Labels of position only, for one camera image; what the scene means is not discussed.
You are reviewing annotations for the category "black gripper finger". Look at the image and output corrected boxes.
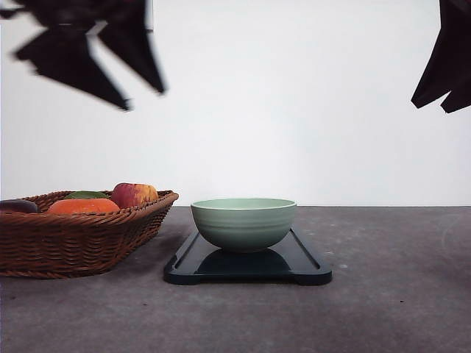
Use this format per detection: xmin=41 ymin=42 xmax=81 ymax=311
xmin=412 ymin=0 xmax=471 ymax=109
xmin=440 ymin=82 xmax=471 ymax=113

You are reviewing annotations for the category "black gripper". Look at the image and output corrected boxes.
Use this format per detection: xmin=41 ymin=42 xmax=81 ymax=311
xmin=0 ymin=0 xmax=166 ymax=110

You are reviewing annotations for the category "green ceramic bowl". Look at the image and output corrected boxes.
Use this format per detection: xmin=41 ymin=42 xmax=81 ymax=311
xmin=191 ymin=198 xmax=297 ymax=252

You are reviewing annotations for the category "brown wicker basket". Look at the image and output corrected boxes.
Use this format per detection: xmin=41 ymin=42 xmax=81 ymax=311
xmin=0 ymin=190 xmax=179 ymax=279

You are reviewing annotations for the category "green fruit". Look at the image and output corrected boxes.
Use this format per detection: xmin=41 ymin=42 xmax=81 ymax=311
xmin=65 ymin=190 xmax=109 ymax=199

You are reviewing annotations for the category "red yellow apple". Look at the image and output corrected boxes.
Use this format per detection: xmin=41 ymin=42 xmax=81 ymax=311
xmin=111 ymin=182 xmax=158 ymax=207

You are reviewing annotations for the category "orange tangerine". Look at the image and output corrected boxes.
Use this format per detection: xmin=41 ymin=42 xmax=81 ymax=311
xmin=48 ymin=199 xmax=120 ymax=213

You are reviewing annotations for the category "dark purple fruit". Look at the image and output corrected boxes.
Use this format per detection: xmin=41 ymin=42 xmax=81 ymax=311
xmin=0 ymin=199 xmax=39 ymax=213

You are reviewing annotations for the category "black rectangular tray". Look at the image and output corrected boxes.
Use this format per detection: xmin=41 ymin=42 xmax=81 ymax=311
xmin=164 ymin=230 xmax=332 ymax=286

